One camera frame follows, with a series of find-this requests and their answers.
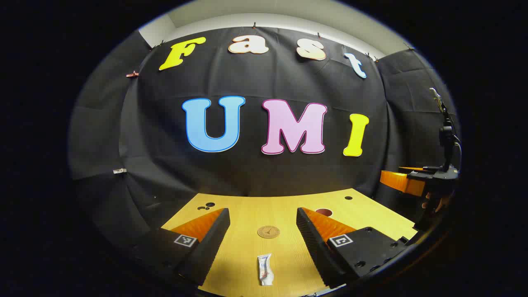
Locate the wooden desktop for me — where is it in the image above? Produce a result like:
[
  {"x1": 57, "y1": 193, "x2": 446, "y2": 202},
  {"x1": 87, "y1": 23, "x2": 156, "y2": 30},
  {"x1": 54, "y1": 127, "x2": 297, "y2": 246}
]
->
[{"x1": 161, "y1": 189, "x2": 417, "y2": 297}]

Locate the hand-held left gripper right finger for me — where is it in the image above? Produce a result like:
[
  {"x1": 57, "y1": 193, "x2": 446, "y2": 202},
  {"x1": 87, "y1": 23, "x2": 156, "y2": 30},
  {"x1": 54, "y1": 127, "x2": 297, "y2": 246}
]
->
[{"x1": 296, "y1": 207, "x2": 413, "y2": 289}]

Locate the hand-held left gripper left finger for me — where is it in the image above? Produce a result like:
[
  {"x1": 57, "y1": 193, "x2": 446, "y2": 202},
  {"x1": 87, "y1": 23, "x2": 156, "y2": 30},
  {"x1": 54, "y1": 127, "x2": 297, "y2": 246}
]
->
[{"x1": 135, "y1": 207, "x2": 231, "y2": 287}]

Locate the white toothpaste tube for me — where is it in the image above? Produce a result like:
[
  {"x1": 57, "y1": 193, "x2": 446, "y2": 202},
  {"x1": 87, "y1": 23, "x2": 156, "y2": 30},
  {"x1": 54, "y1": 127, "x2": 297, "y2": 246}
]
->
[{"x1": 257, "y1": 253, "x2": 274, "y2": 286}]

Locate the black backdrop cloth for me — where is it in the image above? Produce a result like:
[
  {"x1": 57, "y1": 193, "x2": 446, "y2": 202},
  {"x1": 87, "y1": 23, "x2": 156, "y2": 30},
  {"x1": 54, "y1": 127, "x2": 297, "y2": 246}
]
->
[{"x1": 68, "y1": 27, "x2": 460, "y2": 248}]

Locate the right hand-held gripper cable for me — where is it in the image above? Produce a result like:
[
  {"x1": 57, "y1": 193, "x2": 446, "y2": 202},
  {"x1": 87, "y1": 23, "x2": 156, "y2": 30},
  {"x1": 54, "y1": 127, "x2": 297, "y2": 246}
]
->
[{"x1": 453, "y1": 138, "x2": 463, "y2": 170}]

